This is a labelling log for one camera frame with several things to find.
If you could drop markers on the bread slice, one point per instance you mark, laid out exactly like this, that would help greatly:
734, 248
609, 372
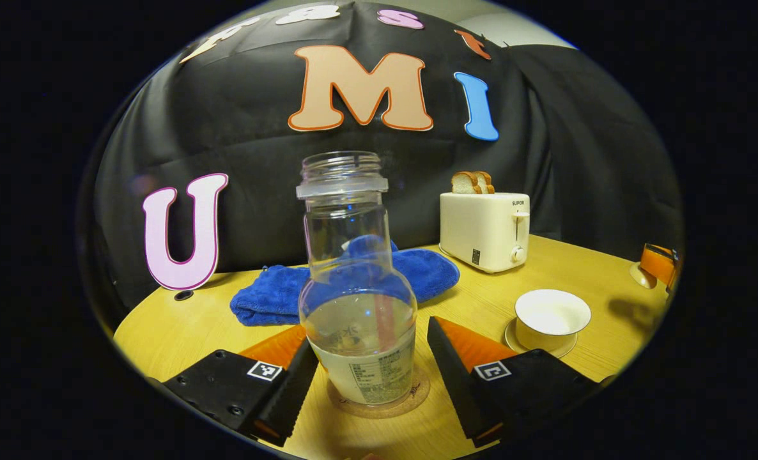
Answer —
486, 183
463, 184

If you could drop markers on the clear plastic water bottle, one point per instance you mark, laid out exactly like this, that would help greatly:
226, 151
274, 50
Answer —
360, 332

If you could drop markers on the black backdrop cloth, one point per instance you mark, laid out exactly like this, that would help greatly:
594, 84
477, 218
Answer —
225, 128

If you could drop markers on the white toaster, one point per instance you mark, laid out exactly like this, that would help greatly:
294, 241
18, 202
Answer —
481, 230

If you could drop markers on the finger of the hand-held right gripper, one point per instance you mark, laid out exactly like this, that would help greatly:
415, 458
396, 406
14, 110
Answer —
660, 263

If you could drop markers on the black table grommet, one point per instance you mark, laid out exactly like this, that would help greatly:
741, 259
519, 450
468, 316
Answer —
183, 295

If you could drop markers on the pale yellow teacup saucer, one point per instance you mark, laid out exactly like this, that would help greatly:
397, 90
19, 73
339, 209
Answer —
513, 338

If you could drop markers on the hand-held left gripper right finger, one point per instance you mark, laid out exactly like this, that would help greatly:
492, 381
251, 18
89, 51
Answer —
459, 383

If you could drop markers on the blue towel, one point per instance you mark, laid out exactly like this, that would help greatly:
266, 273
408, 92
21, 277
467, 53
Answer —
264, 300

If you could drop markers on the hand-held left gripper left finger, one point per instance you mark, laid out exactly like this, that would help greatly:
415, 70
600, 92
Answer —
289, 396

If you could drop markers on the pale yellow ceramic teacup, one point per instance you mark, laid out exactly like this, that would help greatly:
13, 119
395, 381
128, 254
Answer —
551, 319

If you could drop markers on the round cork coaster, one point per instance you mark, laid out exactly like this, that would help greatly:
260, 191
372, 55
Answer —
379, 412

